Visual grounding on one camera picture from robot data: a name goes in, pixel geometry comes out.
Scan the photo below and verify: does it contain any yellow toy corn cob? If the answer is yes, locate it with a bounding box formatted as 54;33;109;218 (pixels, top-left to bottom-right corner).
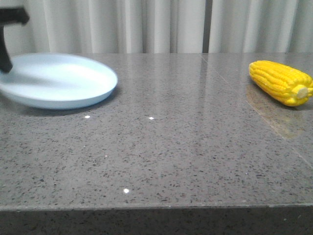
249;60;313;107

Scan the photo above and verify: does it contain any grey pleated curtain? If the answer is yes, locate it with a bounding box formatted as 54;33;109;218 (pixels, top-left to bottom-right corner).
0;0;313;55

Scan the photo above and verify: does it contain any light blue round plate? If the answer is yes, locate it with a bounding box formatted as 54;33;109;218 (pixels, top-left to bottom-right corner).
0;53;118;110

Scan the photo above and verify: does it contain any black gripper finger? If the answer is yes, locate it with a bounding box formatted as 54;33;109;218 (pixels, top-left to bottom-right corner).
0;7;30;72

